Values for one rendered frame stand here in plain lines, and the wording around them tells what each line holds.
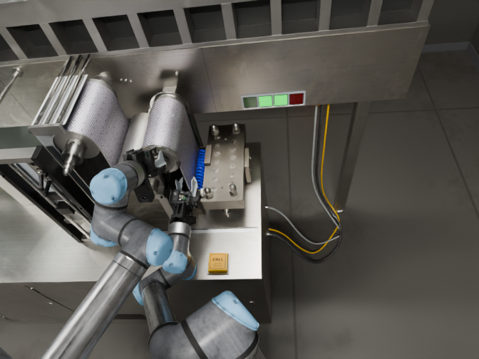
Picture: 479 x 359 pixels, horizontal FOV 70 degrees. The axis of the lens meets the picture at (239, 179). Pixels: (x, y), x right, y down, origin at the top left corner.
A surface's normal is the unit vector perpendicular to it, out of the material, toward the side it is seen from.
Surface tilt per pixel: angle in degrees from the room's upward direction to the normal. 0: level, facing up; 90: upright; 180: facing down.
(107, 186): 50
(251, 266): 0
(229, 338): 40
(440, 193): 0
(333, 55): 90
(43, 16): 90
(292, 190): 0
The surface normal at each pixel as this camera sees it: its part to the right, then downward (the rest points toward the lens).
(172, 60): -0.03, 0.81
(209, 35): -0.12, -0.58
